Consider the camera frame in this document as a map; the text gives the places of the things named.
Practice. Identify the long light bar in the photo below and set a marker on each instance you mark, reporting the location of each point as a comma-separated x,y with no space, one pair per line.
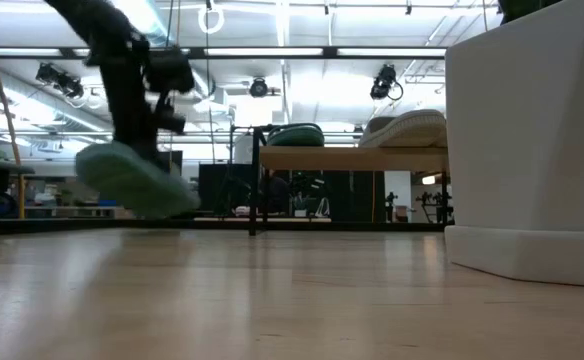
262,52

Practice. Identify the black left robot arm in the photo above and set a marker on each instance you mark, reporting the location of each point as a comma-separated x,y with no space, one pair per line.
97,25

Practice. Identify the black aluminium rig frame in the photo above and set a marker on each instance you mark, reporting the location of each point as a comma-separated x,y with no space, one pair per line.
322,226

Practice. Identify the person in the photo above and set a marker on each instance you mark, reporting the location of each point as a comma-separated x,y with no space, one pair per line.
278,195

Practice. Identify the black desk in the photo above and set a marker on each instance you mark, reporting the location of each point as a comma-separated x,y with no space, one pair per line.
2,167

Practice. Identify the wooden shelf with black legs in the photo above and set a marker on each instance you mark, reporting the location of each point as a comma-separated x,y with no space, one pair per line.
347,157

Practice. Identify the green rubber slide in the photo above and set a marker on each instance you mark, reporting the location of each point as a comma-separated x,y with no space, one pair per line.
132,185
297,136

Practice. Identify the white plant pot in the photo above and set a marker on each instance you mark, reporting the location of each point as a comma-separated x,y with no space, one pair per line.
522,150

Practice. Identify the black partition panel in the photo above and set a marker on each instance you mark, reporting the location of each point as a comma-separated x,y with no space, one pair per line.
342,195

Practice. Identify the black ceiling spotlight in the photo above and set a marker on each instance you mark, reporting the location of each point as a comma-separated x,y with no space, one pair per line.
383,82
258,88
59,80

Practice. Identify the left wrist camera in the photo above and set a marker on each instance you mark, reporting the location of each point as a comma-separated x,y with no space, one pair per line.
169,70

